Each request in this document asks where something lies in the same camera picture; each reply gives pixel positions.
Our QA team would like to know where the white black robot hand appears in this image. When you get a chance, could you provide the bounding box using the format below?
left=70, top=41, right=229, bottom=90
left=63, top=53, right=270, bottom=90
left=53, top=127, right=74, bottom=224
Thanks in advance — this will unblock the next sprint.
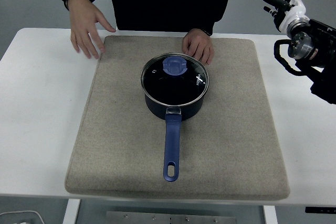
left=253, top=0, right=307, bottom=33

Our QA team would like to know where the glass pot lid blue knob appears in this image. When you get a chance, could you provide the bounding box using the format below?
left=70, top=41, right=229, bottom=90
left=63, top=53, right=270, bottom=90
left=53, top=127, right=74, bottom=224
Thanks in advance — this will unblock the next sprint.
left=140, top=52, right=210, bottom=106

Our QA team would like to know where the person's left hand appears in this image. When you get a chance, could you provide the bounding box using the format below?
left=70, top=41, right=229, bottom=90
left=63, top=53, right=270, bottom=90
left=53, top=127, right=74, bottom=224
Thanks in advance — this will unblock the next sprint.
left=181, top=28, right=215, bottom=66

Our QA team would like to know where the person's hand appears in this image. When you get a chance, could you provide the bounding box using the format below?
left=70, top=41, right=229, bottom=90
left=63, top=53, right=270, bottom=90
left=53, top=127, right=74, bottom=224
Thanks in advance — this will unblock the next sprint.
left=181, top=28, right=215, bottom=66
left=69, top=0, right=117, bottom=60

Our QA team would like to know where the person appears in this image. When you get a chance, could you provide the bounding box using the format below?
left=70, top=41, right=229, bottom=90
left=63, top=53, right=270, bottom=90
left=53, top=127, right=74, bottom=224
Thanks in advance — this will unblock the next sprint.
left=55, top=0, right=236, bottom=36

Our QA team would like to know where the beige fabric mat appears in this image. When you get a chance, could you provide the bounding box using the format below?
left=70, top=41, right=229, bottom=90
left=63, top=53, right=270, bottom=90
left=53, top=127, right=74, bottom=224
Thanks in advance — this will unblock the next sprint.
left=64, top=35, right=291, bottom=200

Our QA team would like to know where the black table control panel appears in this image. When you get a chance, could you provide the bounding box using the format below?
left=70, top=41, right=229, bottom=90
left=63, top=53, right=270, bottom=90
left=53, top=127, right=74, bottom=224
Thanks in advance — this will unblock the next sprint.
left=305, top=207, right=336, bottom=214

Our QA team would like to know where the person's right hand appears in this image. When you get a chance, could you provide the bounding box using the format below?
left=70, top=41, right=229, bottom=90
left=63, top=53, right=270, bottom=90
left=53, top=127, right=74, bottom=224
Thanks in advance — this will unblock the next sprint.
left=69, top=0, right=117, bottom=60

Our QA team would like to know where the white table leg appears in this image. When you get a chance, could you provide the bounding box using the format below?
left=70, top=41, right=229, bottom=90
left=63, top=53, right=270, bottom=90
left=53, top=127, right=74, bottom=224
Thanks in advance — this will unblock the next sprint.
left=262, top=205, right=278, bottom=224
left=62, top=199, right=81, bottom=224

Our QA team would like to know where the grey metal plate with screws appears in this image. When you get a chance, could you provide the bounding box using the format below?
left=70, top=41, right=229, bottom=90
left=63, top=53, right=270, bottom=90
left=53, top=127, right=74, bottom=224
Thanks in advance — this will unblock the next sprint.
left=106, top=210, right=237, bottom=224

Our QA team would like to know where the dark pot with blue handle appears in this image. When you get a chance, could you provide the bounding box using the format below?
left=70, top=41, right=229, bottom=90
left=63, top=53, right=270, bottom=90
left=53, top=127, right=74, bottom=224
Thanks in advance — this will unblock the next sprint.
left=143, top=87, right=207, bottom=183

